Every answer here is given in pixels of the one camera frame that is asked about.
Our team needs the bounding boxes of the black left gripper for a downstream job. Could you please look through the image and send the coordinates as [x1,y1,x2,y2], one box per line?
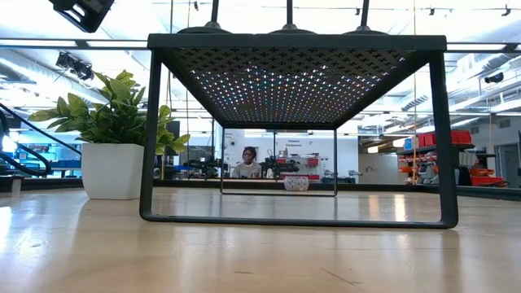
[48,0,116,33]

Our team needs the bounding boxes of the black candle stick holder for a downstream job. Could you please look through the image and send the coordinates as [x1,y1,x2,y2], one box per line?
[341,0,388,35]
[266,0,317,35]
[177,0,233,35]

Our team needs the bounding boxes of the white patterned candle bowl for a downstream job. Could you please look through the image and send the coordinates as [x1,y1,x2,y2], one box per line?
[283,175,310,192]

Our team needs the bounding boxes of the black ceiling spotlight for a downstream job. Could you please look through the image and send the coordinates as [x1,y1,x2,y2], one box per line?
[55,51,95,81]

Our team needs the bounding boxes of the black computer monitor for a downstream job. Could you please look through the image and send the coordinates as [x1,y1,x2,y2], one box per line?
[165,120,182,156]

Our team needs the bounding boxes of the green plant in white pot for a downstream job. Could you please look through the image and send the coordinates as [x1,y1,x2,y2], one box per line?
[27,69,192,201]

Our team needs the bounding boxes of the black perforated metal stand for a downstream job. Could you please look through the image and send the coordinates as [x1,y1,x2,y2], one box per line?
[138,33,460,230]

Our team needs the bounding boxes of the seated person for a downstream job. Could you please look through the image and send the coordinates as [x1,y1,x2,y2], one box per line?
[230,146,263,179]

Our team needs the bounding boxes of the shelf with red bins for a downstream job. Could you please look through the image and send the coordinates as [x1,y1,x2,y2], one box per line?
[396,129,510,188]

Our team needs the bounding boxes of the black cable loop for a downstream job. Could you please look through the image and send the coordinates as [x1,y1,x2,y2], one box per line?
[0,109,53,178]

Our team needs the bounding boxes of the red wall storage bins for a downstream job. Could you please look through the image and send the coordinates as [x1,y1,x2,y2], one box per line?
[274,156,322,182]

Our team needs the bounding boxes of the black aluminium table frame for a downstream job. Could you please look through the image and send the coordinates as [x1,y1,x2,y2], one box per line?
[0,175,521,203]

